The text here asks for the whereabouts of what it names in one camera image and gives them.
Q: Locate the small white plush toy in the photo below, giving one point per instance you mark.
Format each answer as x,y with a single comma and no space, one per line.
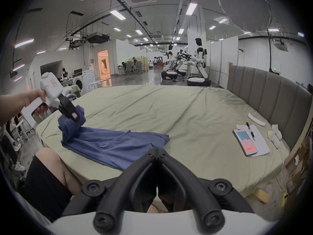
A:
275,136

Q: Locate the grey padded headboard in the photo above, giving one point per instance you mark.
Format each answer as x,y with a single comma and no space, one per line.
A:
273,92

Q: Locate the brown cardboard box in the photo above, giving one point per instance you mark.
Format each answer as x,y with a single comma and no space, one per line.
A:
259,196

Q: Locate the white stool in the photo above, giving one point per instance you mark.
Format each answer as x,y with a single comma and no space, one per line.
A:
94,86

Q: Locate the white chair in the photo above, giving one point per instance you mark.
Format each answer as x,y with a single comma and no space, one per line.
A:
24,126

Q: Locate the white humanoid robot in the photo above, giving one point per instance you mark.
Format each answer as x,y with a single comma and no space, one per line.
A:
169,57
199,55

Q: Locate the white paper sheets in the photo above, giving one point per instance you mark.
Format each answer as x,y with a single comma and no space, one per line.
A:
263,146

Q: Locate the dark blue shirt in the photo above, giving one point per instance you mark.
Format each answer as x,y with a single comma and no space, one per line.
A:
115,146

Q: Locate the white folded strip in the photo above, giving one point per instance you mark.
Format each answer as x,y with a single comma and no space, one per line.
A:
256,119

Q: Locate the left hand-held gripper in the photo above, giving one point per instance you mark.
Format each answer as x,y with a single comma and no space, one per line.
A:
50,89

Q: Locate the person's left hand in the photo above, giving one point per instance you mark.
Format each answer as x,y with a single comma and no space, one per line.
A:
36,99

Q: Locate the person's legs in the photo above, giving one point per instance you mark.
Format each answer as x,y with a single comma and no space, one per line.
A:
49,180

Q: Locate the phone with pink screen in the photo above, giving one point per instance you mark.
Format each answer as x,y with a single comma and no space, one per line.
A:
245,142

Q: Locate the group of people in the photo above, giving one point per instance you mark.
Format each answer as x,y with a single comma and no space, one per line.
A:
130,66

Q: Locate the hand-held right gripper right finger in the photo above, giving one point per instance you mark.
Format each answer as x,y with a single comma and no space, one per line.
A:
188,177

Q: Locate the person's left forearm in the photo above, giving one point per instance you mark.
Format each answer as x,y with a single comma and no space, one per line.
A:
13,108

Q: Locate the white washing machine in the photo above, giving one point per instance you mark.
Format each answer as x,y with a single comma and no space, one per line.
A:
83,81

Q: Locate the grey round reflector on stand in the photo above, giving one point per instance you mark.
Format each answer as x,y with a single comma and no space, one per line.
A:
244,6

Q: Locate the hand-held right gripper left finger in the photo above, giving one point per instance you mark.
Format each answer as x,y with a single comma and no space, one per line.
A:
127,177

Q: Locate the bed with pale green sheet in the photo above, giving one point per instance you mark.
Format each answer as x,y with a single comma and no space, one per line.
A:
176,111

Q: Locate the stack of cardboard cartons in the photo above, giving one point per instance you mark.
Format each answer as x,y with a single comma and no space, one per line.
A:
300,165

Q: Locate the black pen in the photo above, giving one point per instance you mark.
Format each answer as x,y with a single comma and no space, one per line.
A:
250,131

